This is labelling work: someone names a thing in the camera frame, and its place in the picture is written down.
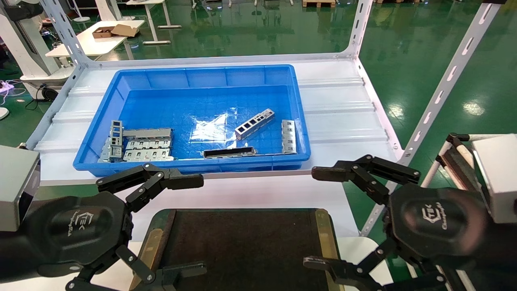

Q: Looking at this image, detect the white metal shelf rack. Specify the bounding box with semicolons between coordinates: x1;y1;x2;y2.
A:
25;0;508;237

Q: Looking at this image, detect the open cardboard box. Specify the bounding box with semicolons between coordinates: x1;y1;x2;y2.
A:
92;24;140;39

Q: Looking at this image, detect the white machine base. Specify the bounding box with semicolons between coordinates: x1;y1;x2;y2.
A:
0;0;76;88

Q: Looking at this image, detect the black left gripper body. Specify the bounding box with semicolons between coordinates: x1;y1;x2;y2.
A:
23;192;134;279

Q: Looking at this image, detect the white desk with legs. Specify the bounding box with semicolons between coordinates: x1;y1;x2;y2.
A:
126;0;183;45

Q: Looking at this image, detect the metal channel part black inside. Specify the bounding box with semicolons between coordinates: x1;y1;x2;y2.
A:
202;147;257;159

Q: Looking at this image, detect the grey slotted metal bracket part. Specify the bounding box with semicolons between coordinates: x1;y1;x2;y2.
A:
281;120;298;155

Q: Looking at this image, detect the blue plastic bin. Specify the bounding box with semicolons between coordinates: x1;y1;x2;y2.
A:
73;64;312;177

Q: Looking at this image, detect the clear plastic sheet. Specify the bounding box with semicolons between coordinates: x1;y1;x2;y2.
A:
190;112;239;142

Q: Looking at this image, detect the grey slotted metal plate part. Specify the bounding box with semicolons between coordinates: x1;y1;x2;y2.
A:
122;149;175;162
125;139;174;151

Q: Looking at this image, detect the black container tray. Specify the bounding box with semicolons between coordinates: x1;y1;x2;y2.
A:
129;208;344;291

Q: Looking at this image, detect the white work table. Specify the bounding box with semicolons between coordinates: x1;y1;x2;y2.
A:
45;19;145;62

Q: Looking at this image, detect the grey long metal cover part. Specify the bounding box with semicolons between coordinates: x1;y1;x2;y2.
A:
122;128;174;140

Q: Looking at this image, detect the black and white cart frame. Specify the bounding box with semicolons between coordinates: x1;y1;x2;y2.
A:
420;132;491;202

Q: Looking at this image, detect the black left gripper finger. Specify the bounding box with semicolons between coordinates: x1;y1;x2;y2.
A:
96;162;204;213
66;244;208;291

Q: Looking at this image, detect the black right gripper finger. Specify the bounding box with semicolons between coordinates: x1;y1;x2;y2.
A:
311;154;421;205
303;238;447;291

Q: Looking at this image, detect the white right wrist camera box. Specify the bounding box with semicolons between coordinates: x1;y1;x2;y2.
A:
472;134;517;224

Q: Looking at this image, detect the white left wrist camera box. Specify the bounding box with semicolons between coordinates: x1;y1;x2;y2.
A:
0;145;40;232

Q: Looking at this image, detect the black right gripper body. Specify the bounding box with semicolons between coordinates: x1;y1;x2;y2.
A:
387;183;490;268

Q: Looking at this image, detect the flat grey metal bracket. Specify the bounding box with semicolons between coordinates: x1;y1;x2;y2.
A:
98;137;112;163

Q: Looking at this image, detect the grey perforated metal channel part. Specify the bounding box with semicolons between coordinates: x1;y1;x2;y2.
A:
235;109;276;141

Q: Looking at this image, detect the grey metal frame part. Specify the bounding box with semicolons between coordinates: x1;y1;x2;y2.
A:
108;120;124;158

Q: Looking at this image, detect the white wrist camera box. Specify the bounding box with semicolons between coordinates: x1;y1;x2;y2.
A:
0;145;40;232
472;134;517;224

